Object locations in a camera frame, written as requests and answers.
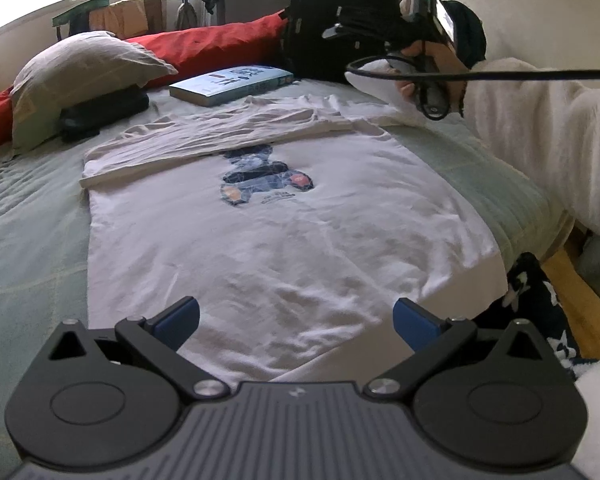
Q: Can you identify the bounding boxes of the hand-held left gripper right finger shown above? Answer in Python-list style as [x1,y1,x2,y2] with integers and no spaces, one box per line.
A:
[364,298,556,403]

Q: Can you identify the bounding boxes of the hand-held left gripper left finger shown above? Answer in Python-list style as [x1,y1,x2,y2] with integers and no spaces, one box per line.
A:
[47,296,229,403]

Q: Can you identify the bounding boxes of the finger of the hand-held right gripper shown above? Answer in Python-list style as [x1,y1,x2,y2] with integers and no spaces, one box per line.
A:
[322,19,406,46]

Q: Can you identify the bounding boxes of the white t-shirt with blue print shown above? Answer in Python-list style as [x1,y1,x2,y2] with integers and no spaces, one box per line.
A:
[79,69,508,386]

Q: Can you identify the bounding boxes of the person's right hand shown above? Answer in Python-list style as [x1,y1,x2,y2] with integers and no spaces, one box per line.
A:
[386,40,468,111]

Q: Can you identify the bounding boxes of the red quilt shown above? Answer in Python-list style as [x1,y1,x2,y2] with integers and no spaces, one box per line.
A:
[0,10,293,156]

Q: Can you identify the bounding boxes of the navy star-print pants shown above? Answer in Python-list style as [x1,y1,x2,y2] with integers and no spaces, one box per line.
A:
[472,252,588,376]

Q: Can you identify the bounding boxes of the blue book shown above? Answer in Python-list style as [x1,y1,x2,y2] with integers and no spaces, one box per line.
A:
[168,64,295,108]

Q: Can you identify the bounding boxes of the cardboard box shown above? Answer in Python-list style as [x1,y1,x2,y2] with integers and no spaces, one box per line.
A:
[87,0,168,40]

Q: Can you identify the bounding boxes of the black pouch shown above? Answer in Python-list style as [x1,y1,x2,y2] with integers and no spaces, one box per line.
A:
[59,89,151,143]

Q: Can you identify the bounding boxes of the green stool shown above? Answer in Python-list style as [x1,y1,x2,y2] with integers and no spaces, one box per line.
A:
[51,0,112,41]

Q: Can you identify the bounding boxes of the grey-green pillow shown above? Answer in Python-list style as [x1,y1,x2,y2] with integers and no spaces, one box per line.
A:
[10,31,178,153]

